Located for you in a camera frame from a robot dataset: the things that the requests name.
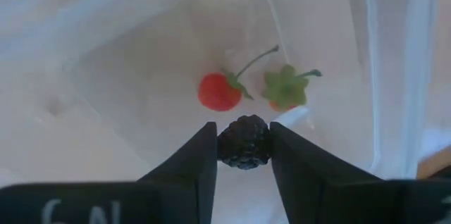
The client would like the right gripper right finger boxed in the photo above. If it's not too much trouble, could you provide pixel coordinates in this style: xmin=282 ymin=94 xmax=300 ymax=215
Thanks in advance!
xmin=269 ymin=121 xmax=451 ymax=224

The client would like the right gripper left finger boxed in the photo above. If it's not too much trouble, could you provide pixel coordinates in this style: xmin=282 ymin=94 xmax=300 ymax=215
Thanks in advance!
xmin=0 ymin=121 xmax=218 ymax=224

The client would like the clear plastic tupperware container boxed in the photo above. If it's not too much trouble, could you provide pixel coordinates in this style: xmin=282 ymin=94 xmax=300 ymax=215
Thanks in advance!
xmin=0 ymin=0 xmax=441 ymax=224

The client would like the dark blackberry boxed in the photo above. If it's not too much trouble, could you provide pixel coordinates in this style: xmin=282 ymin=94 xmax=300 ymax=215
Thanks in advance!
xmin=217 ymin=113 xmax=273 ymax=170

